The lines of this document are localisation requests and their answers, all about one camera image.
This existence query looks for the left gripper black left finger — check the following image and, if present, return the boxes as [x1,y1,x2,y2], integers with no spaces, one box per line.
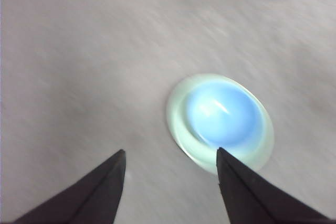
[12,149,127,224]

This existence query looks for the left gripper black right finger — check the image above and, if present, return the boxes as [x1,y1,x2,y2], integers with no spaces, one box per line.
[215,147,335,224]

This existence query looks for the blue ribbed bowl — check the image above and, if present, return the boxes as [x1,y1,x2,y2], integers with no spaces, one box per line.
[185,87,263,149]

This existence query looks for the green plate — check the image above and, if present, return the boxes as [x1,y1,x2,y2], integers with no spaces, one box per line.
[165,73,275,175]

